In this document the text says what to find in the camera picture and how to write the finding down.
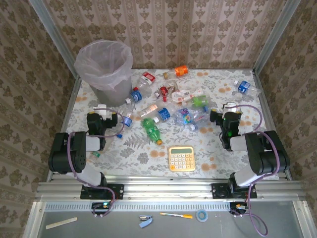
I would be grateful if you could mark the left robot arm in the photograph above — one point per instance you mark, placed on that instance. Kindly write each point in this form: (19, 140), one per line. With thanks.
(79, 148)

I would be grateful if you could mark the clear bottle orange label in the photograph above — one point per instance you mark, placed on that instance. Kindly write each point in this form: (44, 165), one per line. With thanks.
(180, 71)

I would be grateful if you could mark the blue tape roll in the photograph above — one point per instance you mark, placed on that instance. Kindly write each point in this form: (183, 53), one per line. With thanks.
(201, 216)

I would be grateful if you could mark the translucent plastic bin liner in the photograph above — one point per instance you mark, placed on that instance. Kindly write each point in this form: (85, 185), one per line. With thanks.
(104, 59)

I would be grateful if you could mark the gold desk calculator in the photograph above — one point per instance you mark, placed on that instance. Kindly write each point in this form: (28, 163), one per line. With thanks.
(181, 158)

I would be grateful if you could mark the grey waste bin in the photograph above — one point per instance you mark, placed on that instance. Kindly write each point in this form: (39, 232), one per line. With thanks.
(111, 95)

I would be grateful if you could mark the clear bottle peach label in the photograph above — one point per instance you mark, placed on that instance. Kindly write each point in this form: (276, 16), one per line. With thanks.
(149, 109)

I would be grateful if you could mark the clear bottle blue cap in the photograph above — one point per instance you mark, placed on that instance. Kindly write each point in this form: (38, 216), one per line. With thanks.
(127, 121)

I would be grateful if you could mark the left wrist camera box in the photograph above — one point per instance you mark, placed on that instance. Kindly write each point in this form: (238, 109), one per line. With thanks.
(101, 111)

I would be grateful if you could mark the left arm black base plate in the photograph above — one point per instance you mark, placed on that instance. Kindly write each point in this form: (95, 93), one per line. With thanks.
(116, 191)

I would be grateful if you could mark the clear bottle green label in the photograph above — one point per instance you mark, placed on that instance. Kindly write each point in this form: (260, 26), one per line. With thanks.
(200, 101)

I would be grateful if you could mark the white label bottle red print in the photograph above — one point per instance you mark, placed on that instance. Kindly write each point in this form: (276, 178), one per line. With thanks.
(185, 95)

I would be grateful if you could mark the orange white pen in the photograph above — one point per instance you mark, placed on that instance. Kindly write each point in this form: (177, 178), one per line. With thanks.
(175, 215)

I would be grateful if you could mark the round clear plastic bottle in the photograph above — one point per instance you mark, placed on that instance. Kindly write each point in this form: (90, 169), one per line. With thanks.
(172, 85)

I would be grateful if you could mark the flat wooden stick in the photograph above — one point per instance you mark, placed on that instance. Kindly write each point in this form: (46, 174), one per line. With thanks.
(61, 223)

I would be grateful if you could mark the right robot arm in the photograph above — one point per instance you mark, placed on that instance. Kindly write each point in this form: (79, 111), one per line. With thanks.
(267, 153)

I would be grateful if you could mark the green plastic bottle orange cap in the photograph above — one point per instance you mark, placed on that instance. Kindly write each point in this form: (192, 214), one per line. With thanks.
(151, 130)

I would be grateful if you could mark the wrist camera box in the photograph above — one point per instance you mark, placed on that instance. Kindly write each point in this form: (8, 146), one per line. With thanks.
(229, 107)
(101, 111)

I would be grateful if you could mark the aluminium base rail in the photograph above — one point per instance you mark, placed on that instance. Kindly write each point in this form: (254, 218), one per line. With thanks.
(161, 188)

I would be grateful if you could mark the blue stapler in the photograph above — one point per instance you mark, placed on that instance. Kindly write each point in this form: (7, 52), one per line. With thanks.
(146, 221)

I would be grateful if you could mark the aluminium table side rail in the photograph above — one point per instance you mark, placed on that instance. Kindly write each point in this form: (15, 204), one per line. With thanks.
(267, 111)
(70, 104)

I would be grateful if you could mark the small black controller board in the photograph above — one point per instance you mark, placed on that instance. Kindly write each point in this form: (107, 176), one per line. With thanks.
(237, 207)
(101, 205)

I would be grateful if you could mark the clear bottle colourful label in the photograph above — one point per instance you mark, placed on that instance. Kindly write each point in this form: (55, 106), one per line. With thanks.
(185, 118)

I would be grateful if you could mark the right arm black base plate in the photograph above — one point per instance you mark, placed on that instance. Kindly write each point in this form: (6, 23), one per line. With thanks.
(218, 191)

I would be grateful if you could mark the clear bottle red white label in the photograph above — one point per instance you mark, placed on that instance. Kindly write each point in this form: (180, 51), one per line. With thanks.
(148, 78)

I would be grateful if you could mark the small bottle red label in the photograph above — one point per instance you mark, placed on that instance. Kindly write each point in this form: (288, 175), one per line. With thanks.
(163, 90)

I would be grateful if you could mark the aluminium frame post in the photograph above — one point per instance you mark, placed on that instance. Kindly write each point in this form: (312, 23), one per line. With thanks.
(275, 37)
(55, 37)

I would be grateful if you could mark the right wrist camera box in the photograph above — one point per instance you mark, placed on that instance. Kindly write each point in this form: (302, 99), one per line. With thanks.
(229, 107)

